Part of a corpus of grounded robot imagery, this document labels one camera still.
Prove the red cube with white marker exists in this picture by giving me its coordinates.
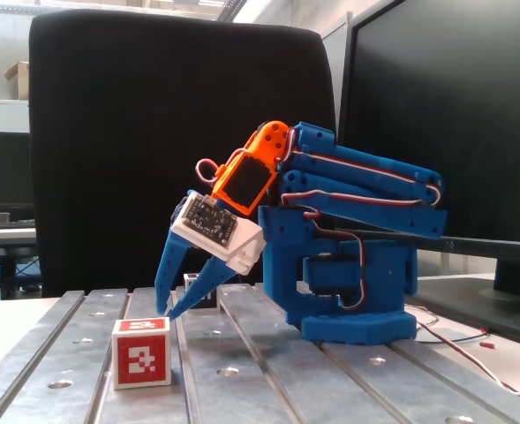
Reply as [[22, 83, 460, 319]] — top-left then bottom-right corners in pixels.
[[111, 316, 173, 390]]

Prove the brown cardboard box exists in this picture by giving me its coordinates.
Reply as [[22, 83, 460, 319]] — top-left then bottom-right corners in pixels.
[[3, 60, 30, 101]]

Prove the large black computer monitor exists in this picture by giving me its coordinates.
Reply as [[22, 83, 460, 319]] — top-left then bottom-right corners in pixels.
[[336, 0, 520, 348]]

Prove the slotted metal base plate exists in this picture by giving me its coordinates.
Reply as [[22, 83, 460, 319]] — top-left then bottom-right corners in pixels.
[[0, 282, 520, 424]]

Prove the thin dark cable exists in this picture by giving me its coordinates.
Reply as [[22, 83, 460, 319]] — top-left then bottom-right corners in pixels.
[[418, 329, 493, 345]]

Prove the red and white cable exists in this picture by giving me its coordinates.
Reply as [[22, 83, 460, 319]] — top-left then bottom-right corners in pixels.
[[411, 304, 520, 398]]

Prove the black cube with white five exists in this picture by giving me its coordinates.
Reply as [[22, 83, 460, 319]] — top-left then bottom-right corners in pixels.
[[183, 272, 221, 311]]

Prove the small black background monitor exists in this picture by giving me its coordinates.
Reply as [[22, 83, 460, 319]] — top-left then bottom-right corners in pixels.
[[0, 131, 34, 208]]

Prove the white cabinet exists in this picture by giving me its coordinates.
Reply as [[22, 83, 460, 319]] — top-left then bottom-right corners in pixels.
[[0, 98, 30, 133]]

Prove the white background desk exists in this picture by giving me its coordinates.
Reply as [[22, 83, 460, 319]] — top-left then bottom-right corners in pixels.
[[0, 227, 40, 301]]

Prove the blue gripper, black servo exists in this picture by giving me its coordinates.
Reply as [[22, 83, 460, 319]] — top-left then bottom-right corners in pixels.
[[154, 188, 245, 322]]

